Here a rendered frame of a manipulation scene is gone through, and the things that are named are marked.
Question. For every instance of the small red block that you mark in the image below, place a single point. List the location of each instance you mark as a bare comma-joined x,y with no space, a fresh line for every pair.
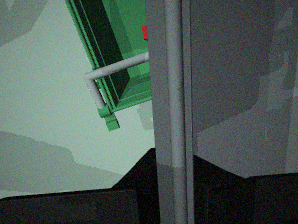
144,30

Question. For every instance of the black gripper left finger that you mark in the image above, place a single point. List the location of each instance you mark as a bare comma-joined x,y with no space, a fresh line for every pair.
132,200

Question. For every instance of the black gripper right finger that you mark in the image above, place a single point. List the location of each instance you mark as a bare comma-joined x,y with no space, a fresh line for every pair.
221,197

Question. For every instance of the green plastic tray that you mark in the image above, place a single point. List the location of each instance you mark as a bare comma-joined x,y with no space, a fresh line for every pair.
110,31

